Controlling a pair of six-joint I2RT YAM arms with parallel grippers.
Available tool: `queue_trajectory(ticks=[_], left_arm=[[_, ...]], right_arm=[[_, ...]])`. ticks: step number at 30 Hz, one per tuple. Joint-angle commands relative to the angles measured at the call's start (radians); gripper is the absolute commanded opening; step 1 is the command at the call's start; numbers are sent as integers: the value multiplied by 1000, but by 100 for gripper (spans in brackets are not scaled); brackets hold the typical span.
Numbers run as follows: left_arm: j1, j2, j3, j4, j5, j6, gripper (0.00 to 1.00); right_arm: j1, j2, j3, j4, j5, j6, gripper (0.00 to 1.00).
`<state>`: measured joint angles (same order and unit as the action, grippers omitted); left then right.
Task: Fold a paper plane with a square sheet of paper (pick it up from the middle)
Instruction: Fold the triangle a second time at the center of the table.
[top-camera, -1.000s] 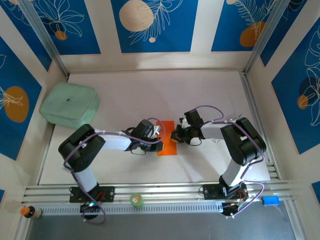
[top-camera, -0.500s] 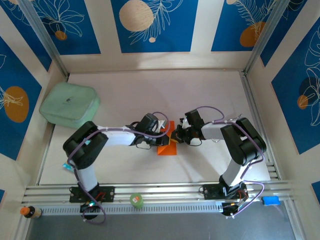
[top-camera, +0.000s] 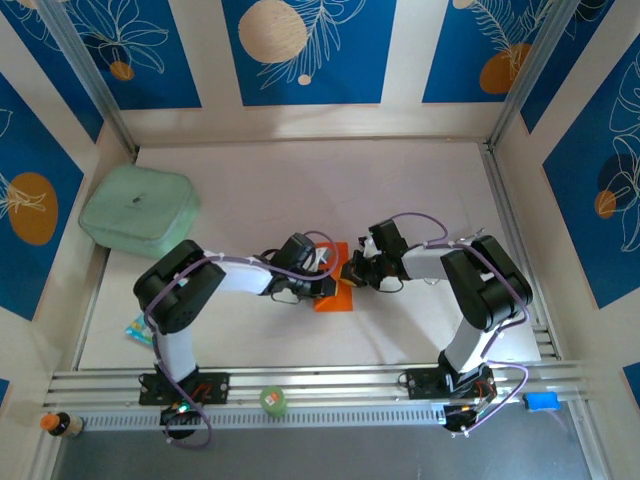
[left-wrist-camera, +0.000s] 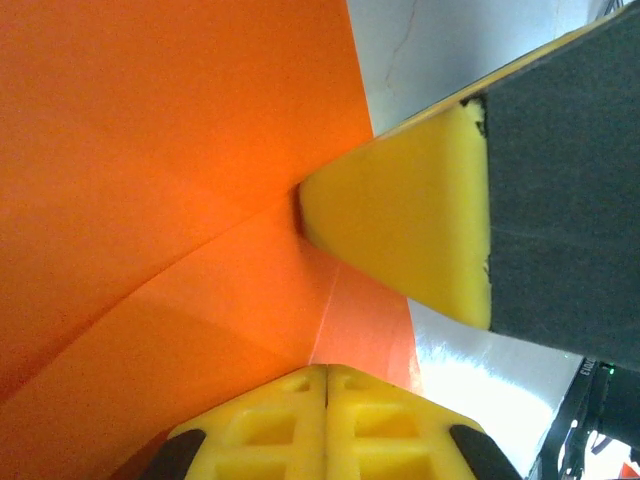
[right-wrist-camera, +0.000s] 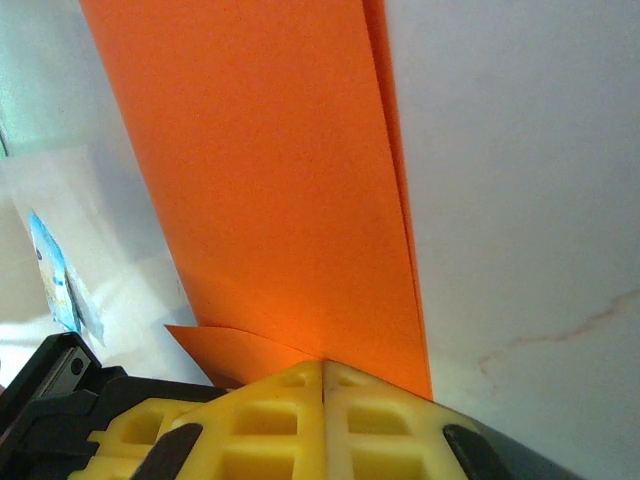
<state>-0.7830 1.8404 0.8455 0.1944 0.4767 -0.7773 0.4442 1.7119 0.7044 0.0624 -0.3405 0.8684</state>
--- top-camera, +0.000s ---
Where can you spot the orange cloth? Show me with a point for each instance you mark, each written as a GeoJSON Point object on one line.
{"type": "Point", "coordinates": [345, 302]}

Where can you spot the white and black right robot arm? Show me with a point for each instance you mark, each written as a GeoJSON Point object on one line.
{"type": "Point", "coordinates": [485, 285]}

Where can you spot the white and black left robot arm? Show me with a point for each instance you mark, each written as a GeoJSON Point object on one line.
{"type": "Point", "coordinates": [175, 290]}

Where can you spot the green can with orange label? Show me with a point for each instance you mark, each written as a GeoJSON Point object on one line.
{"type": "Point", "coordinates": [273, 401]}

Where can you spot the blue and white snack packet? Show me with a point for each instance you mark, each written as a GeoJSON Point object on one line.
{"type": "Point", "coordinates": [137, 332]}

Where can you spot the black controller board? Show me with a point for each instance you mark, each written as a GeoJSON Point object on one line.
{"type": "Point", "coordinates": [181, 415]}
{"type": "Point", "coordinates": [462, 417]}

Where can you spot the mint green zip pouch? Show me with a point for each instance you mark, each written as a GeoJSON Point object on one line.
{"type": "Point", "coordinates": [132, 210]}

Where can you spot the blue box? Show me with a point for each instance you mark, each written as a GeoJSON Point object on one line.
{"type": "Point", "coordinates": [540, 402]}

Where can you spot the bottle with orange cap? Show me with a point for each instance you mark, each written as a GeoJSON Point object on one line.
{"type": "Point", "coordinates": [61, 424]}

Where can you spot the aluminium mounting rail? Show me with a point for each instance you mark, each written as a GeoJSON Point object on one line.
{"type": "Point", "coordinates": [325, 385]}

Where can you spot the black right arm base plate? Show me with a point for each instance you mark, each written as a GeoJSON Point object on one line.
{"type": "Point", "coordinates": [422, 384]}

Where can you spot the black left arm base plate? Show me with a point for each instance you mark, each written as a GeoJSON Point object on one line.
{"type": "Point", "coordinates": [215, 389]}

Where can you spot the aluminium side rail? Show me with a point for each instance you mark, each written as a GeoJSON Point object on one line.
{"type": "Point", "coordinates": [505, 200]}

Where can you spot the aluminium frame post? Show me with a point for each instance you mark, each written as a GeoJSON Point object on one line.
{"type": "Point", "coordinates": [90, 75]}
{"type": "Point", "coordinates": [530, 70]}

